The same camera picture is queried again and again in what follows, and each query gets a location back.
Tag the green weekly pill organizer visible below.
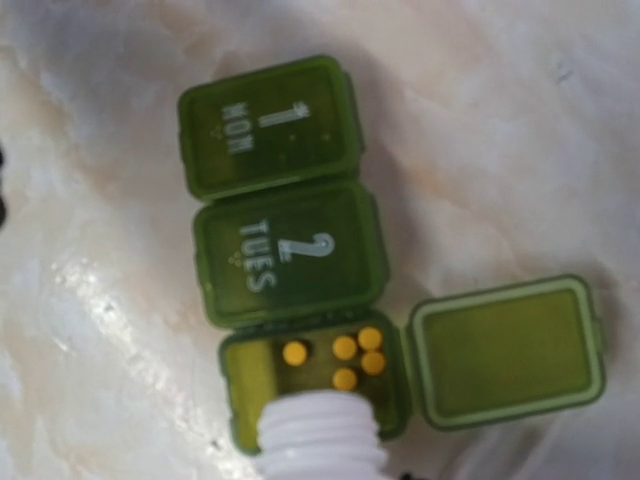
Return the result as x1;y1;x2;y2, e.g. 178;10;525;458
177;56;606;454

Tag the small white pill bottle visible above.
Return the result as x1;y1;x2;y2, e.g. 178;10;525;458
255;390;389;480

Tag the yellow pill three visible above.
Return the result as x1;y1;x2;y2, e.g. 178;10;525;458
357;326;384;351

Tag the yellow pill two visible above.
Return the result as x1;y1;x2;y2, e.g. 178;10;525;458
332;335;359;361

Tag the yellow pill one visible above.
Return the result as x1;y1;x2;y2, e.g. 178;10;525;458
282;340;309;367

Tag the yellow pill four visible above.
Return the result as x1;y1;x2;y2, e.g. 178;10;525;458
360;351;387;376

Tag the yellow pill five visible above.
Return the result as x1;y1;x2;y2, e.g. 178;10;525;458
332;367;358;392

